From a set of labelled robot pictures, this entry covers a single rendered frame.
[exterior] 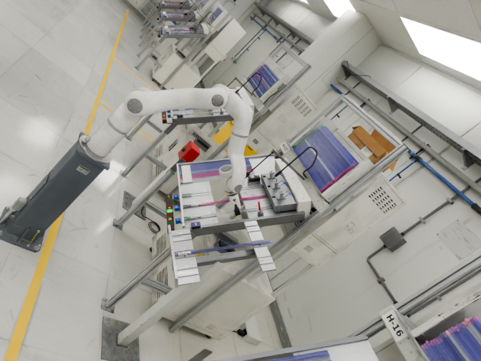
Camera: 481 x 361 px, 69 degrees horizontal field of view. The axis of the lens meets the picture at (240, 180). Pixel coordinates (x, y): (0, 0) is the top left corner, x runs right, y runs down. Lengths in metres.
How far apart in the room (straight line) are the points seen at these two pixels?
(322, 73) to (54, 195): 4.12
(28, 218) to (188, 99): 1.10
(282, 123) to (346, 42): 2.24
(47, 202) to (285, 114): 2.18
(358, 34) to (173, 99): 3.97
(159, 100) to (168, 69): 4.69
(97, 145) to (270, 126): 1.90
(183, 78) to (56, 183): 4.72
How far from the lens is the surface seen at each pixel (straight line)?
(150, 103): 1.75
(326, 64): 5.31
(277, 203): 2.06
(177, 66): 6.44
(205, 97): 1.70
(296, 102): 3.37
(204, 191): 2.25
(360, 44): 5.46
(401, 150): 2.07
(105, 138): 1.89
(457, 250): 3.33
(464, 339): 1.51
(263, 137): 3.43
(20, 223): 2.25
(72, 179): 2.01
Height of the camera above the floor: 1.64
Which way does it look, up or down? 16 degrees down
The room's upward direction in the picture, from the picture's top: 49 degrees clockwise
